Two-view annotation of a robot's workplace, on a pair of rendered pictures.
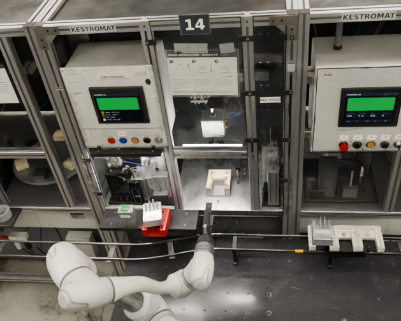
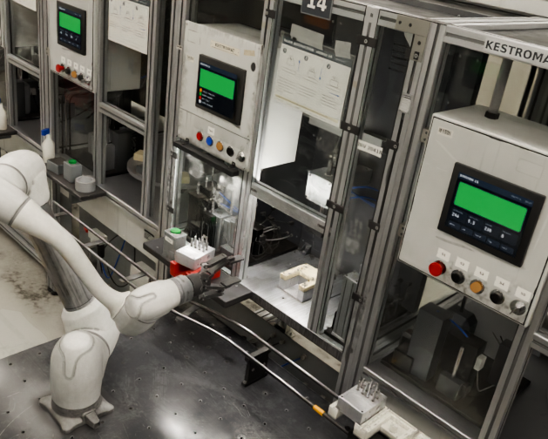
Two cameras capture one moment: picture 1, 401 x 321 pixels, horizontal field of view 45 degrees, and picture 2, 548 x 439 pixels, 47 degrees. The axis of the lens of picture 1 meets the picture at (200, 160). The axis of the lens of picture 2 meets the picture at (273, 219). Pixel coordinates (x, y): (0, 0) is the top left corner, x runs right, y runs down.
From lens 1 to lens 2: 1.22 m
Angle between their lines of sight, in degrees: 29
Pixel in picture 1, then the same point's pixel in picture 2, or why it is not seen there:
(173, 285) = (115, 298)
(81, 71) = (201, 30)
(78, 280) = not seen: outside the picture
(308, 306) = not seen: outside the picture
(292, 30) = (418, 43)
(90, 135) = (185, 120)
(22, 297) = not seen: hidden behind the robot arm
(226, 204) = (287, 306)
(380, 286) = not seen: outside the picture
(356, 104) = (470, 197)
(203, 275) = (142, 297)
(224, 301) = (186, 404)
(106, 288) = (13, 199)
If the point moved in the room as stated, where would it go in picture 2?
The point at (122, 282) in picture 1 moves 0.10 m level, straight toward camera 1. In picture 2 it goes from (37, 212) to (16, 226)
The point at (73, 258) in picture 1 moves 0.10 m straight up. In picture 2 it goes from (20, 159) to (18, 128)
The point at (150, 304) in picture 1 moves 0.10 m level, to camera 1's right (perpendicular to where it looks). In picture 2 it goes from (87, 314) to (109, 327)
